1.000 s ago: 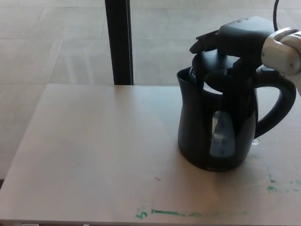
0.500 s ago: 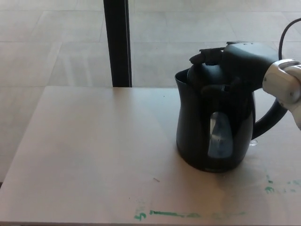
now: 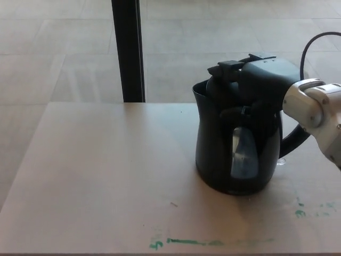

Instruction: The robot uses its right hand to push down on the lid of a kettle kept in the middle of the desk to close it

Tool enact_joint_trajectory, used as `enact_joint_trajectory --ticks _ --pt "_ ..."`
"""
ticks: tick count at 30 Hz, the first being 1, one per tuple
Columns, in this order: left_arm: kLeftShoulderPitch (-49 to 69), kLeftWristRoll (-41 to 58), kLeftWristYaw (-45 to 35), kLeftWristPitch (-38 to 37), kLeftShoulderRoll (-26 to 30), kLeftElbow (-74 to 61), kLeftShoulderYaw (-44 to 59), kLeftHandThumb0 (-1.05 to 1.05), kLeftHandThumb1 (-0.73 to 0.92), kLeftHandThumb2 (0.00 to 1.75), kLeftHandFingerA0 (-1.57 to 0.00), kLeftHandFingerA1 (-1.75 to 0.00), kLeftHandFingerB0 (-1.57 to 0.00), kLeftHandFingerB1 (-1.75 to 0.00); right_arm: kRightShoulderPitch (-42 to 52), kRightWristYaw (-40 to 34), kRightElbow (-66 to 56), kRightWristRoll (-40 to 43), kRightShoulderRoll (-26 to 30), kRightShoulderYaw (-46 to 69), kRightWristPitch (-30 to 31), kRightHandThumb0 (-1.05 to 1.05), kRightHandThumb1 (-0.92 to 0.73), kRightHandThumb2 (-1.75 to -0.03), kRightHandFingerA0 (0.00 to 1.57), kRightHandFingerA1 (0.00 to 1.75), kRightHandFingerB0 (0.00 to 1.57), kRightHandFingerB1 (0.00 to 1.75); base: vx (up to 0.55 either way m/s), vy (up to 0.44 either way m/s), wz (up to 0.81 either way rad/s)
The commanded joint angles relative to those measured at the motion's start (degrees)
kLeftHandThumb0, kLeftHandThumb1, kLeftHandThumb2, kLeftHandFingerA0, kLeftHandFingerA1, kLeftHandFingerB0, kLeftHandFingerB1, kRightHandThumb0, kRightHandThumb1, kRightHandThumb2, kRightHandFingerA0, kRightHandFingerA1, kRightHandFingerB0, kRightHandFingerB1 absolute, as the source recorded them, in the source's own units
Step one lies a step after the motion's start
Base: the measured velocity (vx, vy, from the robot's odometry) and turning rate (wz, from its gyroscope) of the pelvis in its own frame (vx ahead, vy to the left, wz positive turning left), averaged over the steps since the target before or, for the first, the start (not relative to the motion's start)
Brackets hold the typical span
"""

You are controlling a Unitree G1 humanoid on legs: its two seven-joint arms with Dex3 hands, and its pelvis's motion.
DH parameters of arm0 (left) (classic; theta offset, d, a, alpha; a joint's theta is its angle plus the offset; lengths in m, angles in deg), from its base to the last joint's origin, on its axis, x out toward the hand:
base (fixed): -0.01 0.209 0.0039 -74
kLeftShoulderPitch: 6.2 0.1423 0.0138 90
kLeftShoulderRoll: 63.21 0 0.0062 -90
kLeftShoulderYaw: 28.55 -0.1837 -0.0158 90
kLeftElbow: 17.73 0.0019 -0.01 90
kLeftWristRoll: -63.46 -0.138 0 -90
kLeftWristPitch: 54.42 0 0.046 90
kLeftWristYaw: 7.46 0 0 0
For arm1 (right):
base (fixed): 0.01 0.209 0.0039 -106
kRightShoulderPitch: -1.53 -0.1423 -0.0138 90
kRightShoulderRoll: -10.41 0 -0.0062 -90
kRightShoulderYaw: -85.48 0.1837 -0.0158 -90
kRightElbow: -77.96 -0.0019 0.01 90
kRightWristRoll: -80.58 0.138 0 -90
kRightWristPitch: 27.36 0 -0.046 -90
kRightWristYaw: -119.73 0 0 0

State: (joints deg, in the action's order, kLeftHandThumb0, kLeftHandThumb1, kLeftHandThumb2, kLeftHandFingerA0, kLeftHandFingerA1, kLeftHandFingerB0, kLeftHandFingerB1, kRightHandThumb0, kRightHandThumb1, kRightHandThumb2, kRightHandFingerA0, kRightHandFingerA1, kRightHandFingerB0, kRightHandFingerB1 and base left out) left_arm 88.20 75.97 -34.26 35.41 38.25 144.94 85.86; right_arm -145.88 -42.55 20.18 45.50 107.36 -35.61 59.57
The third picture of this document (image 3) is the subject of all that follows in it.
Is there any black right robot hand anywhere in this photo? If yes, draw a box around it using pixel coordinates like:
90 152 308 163
207 54 303 134

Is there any black electric kettle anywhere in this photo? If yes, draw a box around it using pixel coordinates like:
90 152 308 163
192 78 311 196

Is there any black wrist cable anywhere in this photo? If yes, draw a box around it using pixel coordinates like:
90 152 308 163
300 31 341 81

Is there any black vertical post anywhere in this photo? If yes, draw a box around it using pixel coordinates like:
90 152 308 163
111 0 146 103

